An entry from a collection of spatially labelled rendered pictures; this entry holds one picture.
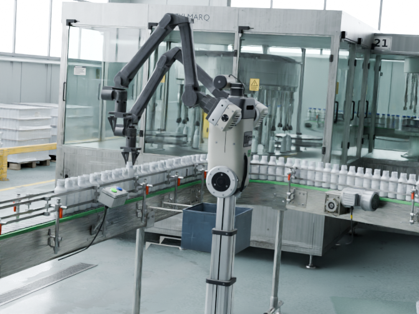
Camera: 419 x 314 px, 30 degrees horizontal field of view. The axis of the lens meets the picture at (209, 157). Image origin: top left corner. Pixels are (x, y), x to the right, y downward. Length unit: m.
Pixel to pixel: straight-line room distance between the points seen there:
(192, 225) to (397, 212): 1.40
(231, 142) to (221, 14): 3.73
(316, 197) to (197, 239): 1.24
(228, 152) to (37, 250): 1.00
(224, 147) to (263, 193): 1.75
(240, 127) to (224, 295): 0.84
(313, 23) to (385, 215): 2.55
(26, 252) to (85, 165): 4.58
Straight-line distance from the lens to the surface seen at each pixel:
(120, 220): 4.17
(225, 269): 3.90
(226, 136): 3.74
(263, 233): 7.32
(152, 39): 3.74
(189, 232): 4.34
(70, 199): 3.74
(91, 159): 7.93
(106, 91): 3.83
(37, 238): 3.49
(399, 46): 8.88
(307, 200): 5.35
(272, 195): 5.45
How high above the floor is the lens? 1.68
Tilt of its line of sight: 6 degrees down
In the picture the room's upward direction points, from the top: 4 degrees clockwise
